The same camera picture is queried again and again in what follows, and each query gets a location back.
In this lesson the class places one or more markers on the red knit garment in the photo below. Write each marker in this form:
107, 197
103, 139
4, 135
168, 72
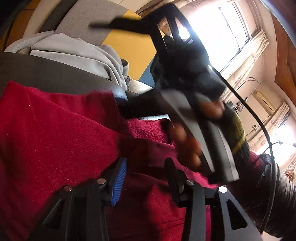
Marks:
49, 140

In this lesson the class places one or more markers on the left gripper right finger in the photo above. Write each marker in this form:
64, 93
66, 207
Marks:
228, 220

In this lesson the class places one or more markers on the person's right hand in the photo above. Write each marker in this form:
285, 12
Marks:
188, 149

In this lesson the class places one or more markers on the grey yellow blue sofa backrest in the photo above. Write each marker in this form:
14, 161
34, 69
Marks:
137, 49

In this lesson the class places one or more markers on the person's right forearm dark sleeve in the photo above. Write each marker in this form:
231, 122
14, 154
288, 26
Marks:
253, 187

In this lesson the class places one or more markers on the grey hoodie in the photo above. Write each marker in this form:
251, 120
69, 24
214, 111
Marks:
102, 61

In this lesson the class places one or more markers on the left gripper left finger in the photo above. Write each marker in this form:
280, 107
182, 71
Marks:
78, 213

